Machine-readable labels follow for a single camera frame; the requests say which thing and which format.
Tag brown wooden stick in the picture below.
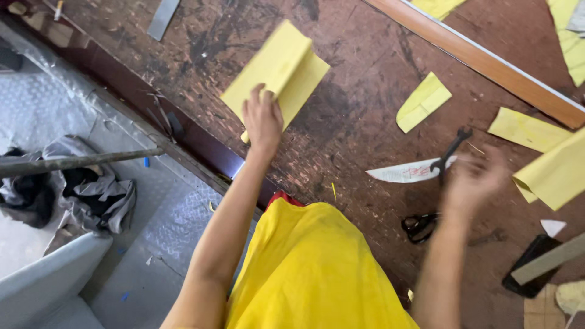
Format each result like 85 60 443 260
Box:
0 147 165 179

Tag white triangular paper scrap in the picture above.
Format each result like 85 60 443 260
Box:
540 219 568 239

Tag white paper scrap red print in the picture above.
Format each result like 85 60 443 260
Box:
365 155 458 184

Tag grey paper sheet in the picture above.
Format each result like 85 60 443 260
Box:
565 0 585 33

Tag person's left hand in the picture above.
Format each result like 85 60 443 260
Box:
241 83 285 152

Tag small folded yellow paper piece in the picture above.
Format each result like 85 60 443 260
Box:
396 71 452 134

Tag person's yellow garment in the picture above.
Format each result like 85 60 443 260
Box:
224 191 420 329

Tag person's right hand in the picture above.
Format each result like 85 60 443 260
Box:
440 145 511 221

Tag yellow paper scrap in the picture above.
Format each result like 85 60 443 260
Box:
410 0 468 22

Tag flat yellow paper offcut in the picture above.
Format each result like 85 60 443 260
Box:
487 107 573 154

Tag black phone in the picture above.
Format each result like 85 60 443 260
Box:
501 234 564 299

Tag grey wooden strip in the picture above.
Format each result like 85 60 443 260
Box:
510 232 585 287

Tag tan checked board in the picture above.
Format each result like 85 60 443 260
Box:
524 283 568 329

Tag grey and black cloth heap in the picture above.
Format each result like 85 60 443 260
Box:
0 134 137 235

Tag black scissors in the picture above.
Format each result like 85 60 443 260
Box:
401 127 474 245

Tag long yellow paper strip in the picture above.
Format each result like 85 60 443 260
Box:
546 0 585 88

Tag white chair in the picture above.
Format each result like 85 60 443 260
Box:
0 232 113 329

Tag big curled yellow paper sheet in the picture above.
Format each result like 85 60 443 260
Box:
511 128 585 212

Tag grey metal ruler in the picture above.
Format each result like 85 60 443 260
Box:
147 0 182 42

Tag large yellow paper sheet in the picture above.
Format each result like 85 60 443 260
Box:
220 19 331 145

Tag pale yellow cloth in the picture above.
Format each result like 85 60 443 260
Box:
555 280 585 316

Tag long brown wooden straightedge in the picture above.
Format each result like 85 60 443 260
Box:
365 0 585 130

